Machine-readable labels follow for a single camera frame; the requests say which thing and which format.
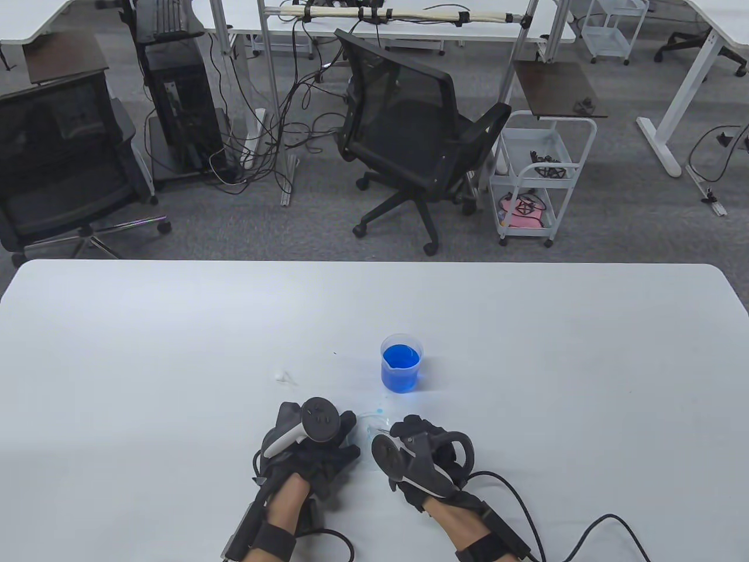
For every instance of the beaker of blue dye solution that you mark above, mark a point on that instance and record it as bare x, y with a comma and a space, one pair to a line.
401, 374

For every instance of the white power strip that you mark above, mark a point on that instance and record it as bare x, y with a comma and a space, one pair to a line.
253, 143

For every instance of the white desk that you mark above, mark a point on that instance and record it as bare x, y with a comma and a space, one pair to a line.
35, 17
497, 30
731, 23

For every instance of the black computer tower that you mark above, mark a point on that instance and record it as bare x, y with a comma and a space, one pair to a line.
181, 99

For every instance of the black mesh office chair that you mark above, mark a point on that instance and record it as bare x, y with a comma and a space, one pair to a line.
404, 111

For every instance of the brown side table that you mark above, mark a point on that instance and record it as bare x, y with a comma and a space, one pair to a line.
556, 88
64, 55

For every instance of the white utility cart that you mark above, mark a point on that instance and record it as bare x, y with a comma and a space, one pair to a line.
608, 35
526, 146

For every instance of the small black object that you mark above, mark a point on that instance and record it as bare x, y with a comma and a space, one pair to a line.
583, 105

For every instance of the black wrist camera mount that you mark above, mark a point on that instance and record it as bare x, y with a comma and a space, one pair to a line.
506, 535
246, 527

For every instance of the person's right forearm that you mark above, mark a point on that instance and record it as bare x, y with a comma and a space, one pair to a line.
462, 524

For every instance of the black chair base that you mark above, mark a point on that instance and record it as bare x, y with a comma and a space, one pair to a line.
684, 40

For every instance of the person's left hand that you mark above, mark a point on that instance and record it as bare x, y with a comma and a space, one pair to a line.
327, 465

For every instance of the aluminium floor rail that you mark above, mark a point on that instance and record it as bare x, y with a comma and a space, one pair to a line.
705, 190

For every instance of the black white VR controller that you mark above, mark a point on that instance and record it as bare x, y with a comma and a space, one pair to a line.
389, 456
319, 418

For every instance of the grey wheeled tower stand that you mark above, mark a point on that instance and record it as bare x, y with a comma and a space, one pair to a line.
158, 152

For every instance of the black chrome-base office chair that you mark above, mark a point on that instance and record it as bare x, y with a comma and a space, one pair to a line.
58, 146

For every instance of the white cotton wad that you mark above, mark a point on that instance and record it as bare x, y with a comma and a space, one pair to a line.
287, 378

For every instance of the person's left forearm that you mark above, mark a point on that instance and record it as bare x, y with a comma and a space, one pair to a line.
287, 497

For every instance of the person's right hand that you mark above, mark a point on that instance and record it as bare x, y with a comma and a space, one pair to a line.
418, 426

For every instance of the clear culture dish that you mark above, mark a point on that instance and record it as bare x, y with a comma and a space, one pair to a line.
368, 430

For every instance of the pink cloth item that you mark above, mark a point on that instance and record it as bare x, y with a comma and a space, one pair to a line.
526, 219

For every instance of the black glove sensor box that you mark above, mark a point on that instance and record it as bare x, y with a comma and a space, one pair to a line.
314, 515

